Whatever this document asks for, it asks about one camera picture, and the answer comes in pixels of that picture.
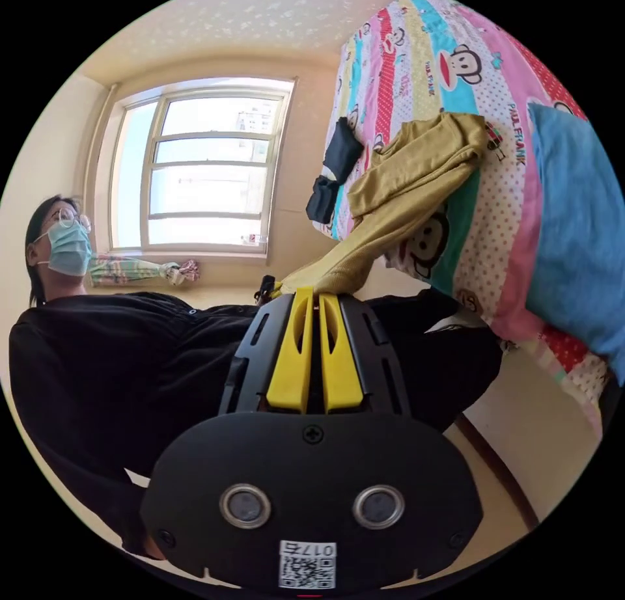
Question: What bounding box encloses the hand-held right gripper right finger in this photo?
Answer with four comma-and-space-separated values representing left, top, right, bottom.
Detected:
319, 292, 365, 414

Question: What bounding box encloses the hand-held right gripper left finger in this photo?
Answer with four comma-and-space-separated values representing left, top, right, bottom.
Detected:
265, 287, 314, 413

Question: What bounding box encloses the yellow long sleeve shirt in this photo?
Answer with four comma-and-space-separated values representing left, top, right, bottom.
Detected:
281, 111, 490, 297

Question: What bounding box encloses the window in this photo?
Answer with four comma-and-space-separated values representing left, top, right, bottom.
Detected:
94, 76, 298, 260

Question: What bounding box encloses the black garment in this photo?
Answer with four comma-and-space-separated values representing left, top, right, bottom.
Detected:
306, 116, 365, 224

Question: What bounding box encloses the person's body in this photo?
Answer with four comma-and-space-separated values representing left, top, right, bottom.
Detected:
8, 194, 505, 560

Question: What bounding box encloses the bed with printed sheet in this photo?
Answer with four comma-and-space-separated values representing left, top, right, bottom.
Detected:
311, 0, 617, 437

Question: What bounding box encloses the blue garment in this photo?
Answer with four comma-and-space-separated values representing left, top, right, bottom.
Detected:
525, 101, 625, 387

